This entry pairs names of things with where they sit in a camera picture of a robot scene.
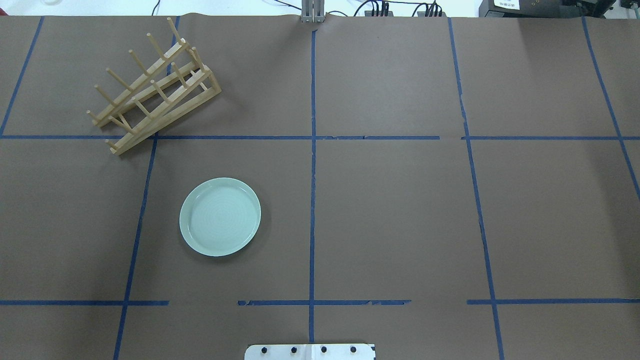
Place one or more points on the pale green ceramic plate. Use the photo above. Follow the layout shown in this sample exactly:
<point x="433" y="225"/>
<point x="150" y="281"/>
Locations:
<point x="220" y="217"/>

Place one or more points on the wooden plate drying rack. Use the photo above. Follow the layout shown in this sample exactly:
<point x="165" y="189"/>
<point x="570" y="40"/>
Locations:
<point x="177" y="83"/>

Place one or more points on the black device with label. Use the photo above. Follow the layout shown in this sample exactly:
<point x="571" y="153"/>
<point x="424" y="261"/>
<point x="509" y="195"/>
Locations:
<point x="549" y="9"/>

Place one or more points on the grey aluminium frame post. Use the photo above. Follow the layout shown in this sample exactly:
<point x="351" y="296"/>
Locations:
<point x="313" y="11"/>

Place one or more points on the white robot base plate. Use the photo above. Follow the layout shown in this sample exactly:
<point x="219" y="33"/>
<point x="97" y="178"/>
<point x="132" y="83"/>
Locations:
<point x="310" y="351"/>

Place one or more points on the black cable connector left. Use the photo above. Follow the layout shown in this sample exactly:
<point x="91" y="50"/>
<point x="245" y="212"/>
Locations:
<point x="374" y="9"/>

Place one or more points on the black cable connector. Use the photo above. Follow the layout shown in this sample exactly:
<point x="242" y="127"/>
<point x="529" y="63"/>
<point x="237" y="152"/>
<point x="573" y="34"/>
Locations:
<point x="428" y="10"/>
<point x="374" y="9"/>

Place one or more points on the black cable connector right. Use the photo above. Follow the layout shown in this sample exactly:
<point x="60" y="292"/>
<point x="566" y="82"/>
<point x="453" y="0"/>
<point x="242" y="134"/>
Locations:
<point x="428" y="10"/>

